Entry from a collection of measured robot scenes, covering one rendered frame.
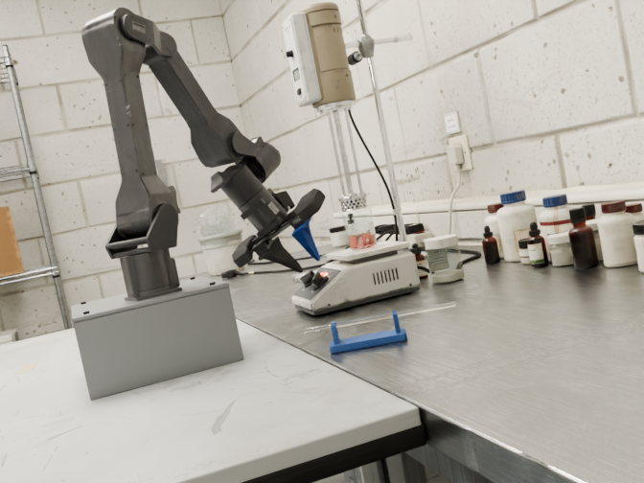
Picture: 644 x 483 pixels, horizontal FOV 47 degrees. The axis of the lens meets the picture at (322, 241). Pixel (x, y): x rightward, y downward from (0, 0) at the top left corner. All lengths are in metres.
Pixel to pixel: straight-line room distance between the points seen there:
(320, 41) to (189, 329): 0.91
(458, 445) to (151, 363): 0.49
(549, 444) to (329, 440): 0.19
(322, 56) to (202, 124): 0.60
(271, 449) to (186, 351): 0.38
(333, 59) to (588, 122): 0.59
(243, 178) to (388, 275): 0.29
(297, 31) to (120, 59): 0.73
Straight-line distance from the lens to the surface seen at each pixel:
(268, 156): 1.28
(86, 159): 3.68
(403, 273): 1.29
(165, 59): 1.15
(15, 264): 3.31
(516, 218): 1.44
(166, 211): 1.05
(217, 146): 1.19
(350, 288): 1.25
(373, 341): 0.96
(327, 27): 1.75
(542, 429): 0.61
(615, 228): 1.23
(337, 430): 0.67
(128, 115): 1.07
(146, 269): 1.04
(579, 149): 1.52
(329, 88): 1.72
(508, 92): 1.69
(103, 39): 1.09
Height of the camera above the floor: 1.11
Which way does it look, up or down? 4 degrees down
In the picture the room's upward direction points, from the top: 11 degrees counter-clockwise
